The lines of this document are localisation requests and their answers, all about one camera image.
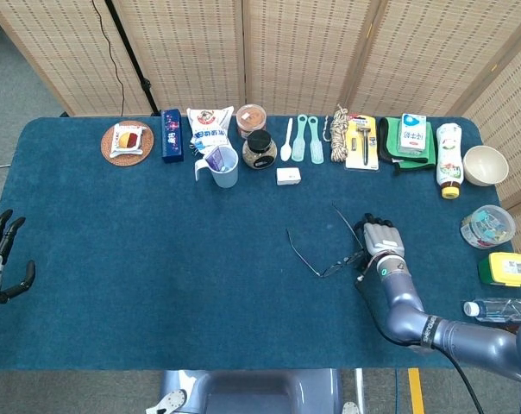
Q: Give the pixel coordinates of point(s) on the blue felt table cover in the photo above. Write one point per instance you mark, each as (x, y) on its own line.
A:
(157, 259)

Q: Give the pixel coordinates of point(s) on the yellow floor tape strip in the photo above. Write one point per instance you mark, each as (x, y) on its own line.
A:
(416, 392)

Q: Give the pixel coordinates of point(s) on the clear tub with brown contents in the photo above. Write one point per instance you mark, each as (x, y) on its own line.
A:
(251, 116)

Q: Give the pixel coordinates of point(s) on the dark blue rectangular box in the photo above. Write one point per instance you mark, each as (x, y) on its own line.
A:
(172, 138)

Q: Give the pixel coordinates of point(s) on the mint green brush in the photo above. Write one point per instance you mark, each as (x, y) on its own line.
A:
(299, 148)
(316, 151)

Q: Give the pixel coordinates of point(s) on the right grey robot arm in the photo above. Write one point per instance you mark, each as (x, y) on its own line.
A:
(398, 293)

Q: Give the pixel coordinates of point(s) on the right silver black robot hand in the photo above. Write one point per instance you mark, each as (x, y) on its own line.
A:
(383, 239)

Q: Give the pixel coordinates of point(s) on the white red yellow snack packet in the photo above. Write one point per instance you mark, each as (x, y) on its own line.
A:
(127, 140)

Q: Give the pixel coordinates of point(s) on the green black folded cloth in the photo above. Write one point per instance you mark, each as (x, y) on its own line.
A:
(387, 146)

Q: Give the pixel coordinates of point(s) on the razor on yellow card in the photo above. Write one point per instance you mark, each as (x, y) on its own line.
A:
(355, 160)

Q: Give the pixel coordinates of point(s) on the black stand pole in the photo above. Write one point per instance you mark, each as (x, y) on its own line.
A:
(126, 39)

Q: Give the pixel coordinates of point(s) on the white blue milk carton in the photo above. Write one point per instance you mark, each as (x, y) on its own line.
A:
(411, 136)

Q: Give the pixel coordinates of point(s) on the small white box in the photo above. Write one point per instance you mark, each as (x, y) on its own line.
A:
(288, 176)

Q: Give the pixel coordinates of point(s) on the clear plastic water bottle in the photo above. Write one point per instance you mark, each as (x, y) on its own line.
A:
(493, 310)

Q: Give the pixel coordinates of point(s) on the glass jar with black lid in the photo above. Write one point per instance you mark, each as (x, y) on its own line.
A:
(259, 142)

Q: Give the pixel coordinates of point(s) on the round woven rattan coaster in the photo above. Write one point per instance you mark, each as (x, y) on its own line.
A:
(127, 160)

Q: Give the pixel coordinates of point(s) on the green box with yellow lid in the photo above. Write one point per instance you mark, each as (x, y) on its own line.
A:
(508, 267)

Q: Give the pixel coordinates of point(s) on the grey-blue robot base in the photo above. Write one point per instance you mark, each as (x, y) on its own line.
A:
(252, 392)

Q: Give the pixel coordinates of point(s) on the clear tub of binder clips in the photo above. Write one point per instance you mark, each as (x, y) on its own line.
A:
(487, 226)

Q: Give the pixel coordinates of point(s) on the black-rimmed eyeglasses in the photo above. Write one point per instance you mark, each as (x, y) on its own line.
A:
(334, 268)

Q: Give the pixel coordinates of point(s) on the beige bowl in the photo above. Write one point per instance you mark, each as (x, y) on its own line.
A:
(485, 166)

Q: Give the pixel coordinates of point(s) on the light blue mug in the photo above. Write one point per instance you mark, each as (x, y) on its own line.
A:
(226, 177)

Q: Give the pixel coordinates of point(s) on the purple toothpaste tube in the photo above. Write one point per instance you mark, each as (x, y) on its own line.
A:
(217, 157)

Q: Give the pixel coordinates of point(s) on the white printed snack bag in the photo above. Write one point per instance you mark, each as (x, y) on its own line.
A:
(209, 125)

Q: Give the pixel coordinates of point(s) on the white plastic spoon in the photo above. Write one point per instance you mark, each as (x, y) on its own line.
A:
(285, 152)

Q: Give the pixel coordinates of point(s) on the white sauce bottle yellow cap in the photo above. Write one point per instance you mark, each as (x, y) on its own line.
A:
(449, 159)

